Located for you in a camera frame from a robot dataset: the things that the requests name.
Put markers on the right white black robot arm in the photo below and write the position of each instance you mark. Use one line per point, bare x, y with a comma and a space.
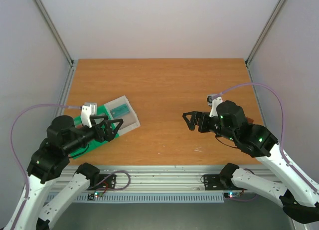
296, 193

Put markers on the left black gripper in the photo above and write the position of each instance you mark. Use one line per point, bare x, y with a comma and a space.
101, 135

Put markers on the teal card in white tray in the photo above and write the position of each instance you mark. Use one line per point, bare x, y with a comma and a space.
120, 111

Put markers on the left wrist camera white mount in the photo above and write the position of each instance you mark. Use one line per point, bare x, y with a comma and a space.
88, 110

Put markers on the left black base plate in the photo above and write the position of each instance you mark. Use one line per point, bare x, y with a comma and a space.
104, 182

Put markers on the aluminium front rail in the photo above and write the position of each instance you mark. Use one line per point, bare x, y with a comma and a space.
161, 179

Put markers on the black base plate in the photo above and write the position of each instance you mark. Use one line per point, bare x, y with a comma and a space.
104, 182
212, 182

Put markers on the left aluminium frame post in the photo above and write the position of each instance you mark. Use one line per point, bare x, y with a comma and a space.
53, 30

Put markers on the small circuit board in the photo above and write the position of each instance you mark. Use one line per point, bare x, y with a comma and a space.
94, 196
232, 195

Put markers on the right aluminium frame post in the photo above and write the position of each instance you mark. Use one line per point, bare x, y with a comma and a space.
265, 31

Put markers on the white translucent tray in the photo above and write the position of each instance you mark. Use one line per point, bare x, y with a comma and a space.
131, 121

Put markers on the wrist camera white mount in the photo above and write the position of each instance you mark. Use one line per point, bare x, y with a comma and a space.
88, 110
213, 100

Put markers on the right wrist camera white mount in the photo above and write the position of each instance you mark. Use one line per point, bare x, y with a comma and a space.
213, 100

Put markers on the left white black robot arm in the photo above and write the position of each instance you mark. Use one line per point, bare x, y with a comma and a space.
46, 165

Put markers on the green plastic organizer tray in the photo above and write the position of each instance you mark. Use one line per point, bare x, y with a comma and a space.
85, 141

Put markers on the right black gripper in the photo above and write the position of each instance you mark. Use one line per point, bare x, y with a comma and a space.
202, 121

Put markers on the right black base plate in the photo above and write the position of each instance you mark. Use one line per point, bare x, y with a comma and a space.
212, 182

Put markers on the aluminium frame post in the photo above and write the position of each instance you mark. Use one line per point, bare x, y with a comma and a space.
53, 30
265, 31

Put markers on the left small circuit board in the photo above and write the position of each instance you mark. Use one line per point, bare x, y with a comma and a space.
94, 196

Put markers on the slotted grey cable duct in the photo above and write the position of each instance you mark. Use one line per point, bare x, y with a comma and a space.
141, 198

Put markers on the brown leather card holder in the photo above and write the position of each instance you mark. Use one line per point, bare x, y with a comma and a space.
249, 120

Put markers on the right small circuit board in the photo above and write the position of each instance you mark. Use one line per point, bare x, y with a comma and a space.
232, 195

